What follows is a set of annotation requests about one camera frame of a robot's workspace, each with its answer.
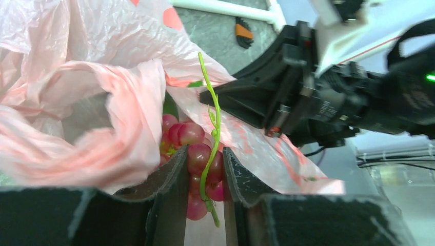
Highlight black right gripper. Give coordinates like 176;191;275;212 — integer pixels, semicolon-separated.
214;21;368;148

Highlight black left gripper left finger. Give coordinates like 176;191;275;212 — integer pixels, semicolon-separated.
115;146;189;245

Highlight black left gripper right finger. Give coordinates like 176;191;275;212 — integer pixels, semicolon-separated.
223;147;277;246

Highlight red fake grape bunch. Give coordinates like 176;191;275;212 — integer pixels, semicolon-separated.
160;54;223;227

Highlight pink plastic bag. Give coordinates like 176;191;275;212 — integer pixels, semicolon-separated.
0;0;346;196

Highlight orange black hose connector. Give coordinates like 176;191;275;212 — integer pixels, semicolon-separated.
235;16;254;49

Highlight white PVC pipe frame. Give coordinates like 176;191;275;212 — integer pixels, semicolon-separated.
170;0;286;32

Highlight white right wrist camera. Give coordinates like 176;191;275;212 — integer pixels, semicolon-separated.
311;1;434;76

